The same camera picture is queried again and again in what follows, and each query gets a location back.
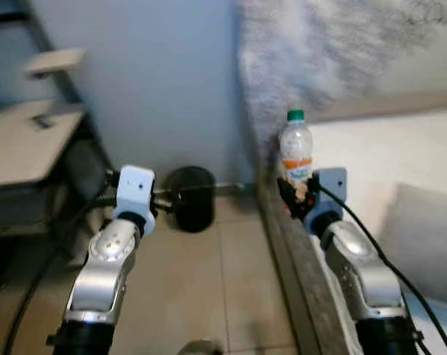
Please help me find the clear plastic bottle green cap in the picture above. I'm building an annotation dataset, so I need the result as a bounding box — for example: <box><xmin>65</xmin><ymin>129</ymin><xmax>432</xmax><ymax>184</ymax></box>
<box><xmin>279</xmin><ymin>109</ymin><xmax>314</xmax><ymax>186</ymax></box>

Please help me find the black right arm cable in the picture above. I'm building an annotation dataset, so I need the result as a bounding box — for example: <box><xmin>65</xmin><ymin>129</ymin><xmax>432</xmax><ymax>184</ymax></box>
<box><xmin>318</xmin><ymin>185</ymin><xmax>447</xmax><ymax>355</ymax></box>

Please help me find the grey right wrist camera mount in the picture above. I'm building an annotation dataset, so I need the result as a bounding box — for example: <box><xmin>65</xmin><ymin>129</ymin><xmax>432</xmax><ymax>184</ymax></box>
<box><xmin>315</xmin><ymin>167</ymin><xmax>348</xmax><ymax>215</ymax></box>

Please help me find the white quilted mattress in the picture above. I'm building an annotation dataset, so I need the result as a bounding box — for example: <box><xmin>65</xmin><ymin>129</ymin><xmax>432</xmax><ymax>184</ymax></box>
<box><xmin>304</xmin><ymin>109</ymin><xmax>447</xmax><ymax>355</ymax></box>

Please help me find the small dark desk object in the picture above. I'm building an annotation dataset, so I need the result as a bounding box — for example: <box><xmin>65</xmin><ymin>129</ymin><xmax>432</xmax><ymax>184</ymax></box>
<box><xmin>31</xmin><ymin>115</ymin><xmax>55</xmax><ymax>131</ymax></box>

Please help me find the wooden desk with black frame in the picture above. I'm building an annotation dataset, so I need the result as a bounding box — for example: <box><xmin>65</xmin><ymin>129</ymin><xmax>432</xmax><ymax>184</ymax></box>
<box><xmin>0</xmin><ymin>100</ymin><xmax>113</xmax><ymax>245</ymax></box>

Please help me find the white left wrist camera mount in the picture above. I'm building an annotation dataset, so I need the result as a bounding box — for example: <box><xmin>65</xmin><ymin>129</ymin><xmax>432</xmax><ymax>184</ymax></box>
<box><xmin>116</xmin><ymin>166</ymin><xmax>156</xmax><ymax>220</ymax></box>

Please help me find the small wooden shelf board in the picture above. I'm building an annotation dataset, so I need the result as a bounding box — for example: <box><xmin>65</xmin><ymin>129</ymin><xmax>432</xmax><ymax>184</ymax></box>
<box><xmin>24</xmin><ymin>48</ymin><xmax>87</xmax><ymax>79</ymax></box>

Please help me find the grey plush pillow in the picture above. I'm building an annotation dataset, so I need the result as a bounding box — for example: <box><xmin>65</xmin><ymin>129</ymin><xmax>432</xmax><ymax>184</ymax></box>
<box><xmin>375</xmin><ymin>183</ymin><xmax>447</xmax><ymax>305</ymax></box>

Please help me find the grey bed frame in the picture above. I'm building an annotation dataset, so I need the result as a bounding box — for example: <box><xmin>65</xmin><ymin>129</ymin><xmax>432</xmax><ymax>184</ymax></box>
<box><xmin>254</xmin><ymin>174</ymin><xmax>357</xmax><ymax>355</ymax></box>

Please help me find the black round waste bin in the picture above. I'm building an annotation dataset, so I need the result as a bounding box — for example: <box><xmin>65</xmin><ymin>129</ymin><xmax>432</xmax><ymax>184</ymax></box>
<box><xmin>166</xmin><ymin>166</ymin><xmax>216</xmax><ymax>234</ymax></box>

